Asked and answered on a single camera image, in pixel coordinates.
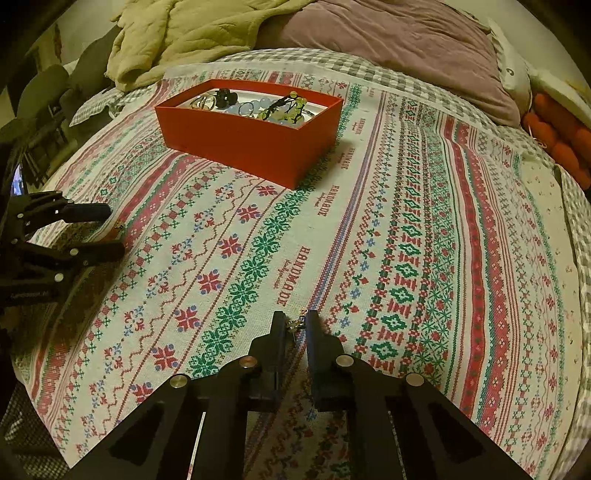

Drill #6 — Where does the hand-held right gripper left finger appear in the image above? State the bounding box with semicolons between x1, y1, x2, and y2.
65;311;288;480

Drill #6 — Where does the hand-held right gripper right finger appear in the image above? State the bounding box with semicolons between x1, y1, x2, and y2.
305;309;532;480

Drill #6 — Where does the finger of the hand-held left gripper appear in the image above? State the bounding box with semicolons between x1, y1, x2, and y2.
59;202;113;225
22;240;127;283

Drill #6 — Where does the clear bead bracelet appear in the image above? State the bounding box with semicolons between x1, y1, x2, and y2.
187;92;221;112

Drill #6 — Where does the red jewelry box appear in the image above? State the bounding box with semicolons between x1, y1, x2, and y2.
154;78;345;190

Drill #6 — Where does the pale blue bead bracelet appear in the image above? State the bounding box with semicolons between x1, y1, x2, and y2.
226;99;278;121

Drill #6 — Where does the yellow bead bracelet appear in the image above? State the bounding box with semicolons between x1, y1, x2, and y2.
256;91;308;126

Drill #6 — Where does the patterned embroidered cloth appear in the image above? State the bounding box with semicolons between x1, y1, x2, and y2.
11;62;578;480

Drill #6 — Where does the grey chair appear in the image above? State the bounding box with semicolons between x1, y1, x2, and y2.
13;64;71;137

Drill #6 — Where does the dark mesh seat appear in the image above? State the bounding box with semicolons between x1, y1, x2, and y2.
0;378;66;480

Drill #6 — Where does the beige quilted blanket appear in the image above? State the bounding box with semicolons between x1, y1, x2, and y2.
105;0;319;92

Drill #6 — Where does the floral white bed sheet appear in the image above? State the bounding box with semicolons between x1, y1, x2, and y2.
519;150;581;462

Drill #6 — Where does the mauve pillow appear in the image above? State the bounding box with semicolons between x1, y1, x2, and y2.
261;0;522;128

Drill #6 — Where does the red plush toy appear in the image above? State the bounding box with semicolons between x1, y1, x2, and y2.
522;92;591;191

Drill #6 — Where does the white plush toy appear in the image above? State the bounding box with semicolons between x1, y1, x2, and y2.
489;18;591;121

